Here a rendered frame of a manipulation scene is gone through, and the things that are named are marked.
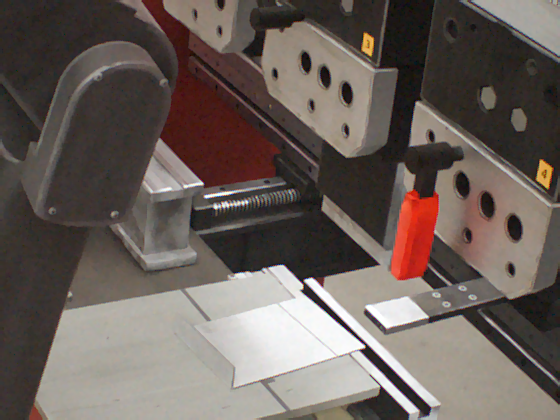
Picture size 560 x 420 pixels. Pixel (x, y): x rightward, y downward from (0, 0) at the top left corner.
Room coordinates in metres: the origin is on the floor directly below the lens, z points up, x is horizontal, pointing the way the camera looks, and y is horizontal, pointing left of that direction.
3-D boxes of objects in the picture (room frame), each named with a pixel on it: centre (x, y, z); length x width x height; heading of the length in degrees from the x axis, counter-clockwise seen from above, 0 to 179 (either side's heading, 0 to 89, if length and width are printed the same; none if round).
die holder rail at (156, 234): (1.37, 0.24, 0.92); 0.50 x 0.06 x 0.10; 33
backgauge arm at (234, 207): (1.49, -0.13, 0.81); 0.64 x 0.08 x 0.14; 123
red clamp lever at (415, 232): (0.74, -0.09, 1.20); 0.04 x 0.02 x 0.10; 123
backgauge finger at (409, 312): (0.99, -0.20, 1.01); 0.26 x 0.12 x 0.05; 123
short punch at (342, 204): (0.91, -0.06, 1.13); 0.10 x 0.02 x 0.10; 33
